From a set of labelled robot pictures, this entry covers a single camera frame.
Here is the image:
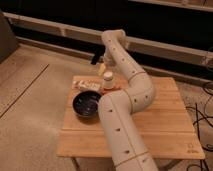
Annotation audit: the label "wooden folding table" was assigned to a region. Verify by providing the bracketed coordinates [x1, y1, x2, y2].
[56, 74, 206, 171]

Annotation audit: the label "white ceramic cup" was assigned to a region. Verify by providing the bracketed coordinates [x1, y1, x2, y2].
[103, 71, 114, 89]

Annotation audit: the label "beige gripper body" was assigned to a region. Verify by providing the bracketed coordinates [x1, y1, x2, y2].
[98, 54, 115, 76]

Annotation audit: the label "black floor cables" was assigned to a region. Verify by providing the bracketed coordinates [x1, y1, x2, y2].
[185, 46, 213, 171]

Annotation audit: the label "black bowl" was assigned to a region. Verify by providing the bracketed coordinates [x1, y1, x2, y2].
[72, 91, 101, 117]

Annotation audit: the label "grey box at left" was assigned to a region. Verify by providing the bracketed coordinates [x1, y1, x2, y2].
[0, 10, 19, 63]

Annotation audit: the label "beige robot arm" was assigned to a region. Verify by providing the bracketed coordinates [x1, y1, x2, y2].
[98, 30, 158, 171]

